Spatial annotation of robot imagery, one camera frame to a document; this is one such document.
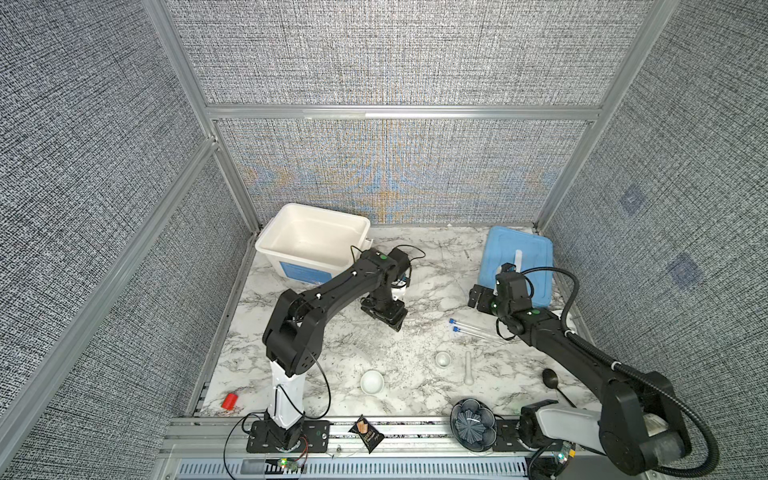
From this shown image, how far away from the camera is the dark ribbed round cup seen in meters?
0.73

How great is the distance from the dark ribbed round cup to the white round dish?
200 mm

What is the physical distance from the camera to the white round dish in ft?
2.67
